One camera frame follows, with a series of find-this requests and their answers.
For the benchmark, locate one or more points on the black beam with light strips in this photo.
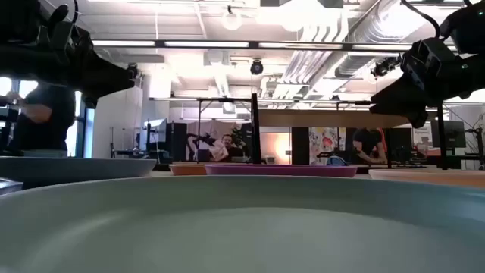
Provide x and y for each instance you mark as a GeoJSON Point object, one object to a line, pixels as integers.
{"type": "Point", "coordinates": [254, 44]}

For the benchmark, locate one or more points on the grey computer monitor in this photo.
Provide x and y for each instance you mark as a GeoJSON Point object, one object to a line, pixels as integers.
{"type": "Point", "coordinates": [157, 130]}

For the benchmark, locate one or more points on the person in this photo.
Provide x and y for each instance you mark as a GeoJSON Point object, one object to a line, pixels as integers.
{"type": "Point", "coordinates": [365, 142]}
{"type": "Point", "coordinates": [227, 142]}
{"type": "Point", "coordinates": [45, 129]}

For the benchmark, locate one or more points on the hanging black camera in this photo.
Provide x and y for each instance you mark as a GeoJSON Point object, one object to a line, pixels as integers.
{"type": "Point", "coordinates": [380, 69]}
{"type": "Point", "coordinates": [257, 68]}
{"type": "Point", "coordinates": [132, 70]}

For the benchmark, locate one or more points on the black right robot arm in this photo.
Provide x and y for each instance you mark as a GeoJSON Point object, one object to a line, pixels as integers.
{"type": "Point", "coordinates": [466, 26]}

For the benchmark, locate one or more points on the black computer monitor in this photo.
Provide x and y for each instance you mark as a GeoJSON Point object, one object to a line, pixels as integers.
{"type": "Point", "coordinates": [451, 134]}

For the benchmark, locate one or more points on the silver ventilation duct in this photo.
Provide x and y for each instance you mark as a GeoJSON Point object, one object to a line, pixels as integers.
{"type": "Point", "coordinates": [379, 26]}

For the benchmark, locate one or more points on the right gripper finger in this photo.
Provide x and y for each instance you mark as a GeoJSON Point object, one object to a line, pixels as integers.
{"type": "Point", "coordinates": [413, 113]}
{"type": "Point", "coordinates": [409, 93]}

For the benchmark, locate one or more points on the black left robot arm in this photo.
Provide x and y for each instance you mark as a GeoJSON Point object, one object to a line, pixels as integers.
{"type": "Point", "coordinates": [19, 60]}

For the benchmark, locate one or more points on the sage green plate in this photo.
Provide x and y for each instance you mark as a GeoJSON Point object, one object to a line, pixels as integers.
{"type": "Point", "coordinates": [242, 227]}

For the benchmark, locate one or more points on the black background robot arm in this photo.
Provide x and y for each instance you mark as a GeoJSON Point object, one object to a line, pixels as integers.
{"type": "Point", "coordinates": [206, 139]}

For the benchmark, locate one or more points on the blue plate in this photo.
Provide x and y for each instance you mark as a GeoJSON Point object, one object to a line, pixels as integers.
{"type": "Point", "coordinates": [76, 170]}

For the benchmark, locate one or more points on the terracotta orange plate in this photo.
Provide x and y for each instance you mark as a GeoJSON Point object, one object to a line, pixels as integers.
{"type": "Point", "coordinates": [187, 170]}

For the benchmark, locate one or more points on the purple plate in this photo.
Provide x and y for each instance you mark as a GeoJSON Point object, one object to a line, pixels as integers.
{"type": "Point", "coordinates": [280, 171]}

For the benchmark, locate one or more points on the wooden shelf with black legs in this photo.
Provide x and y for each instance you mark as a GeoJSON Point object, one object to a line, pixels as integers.
{"type": "Point", "coordinates": [322, 118]}

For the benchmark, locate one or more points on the colourful floral poster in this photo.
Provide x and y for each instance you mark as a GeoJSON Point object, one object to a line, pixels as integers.
{"type": "Point", "coordinates": [326, 142]}

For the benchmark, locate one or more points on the blue round object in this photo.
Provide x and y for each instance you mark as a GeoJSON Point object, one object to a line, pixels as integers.
{"type": "Point", "coordinates": [337, 161]}

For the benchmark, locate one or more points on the cream plate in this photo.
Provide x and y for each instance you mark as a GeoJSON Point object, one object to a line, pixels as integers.
{"type": "Point", "coordinates": [435, 177]}

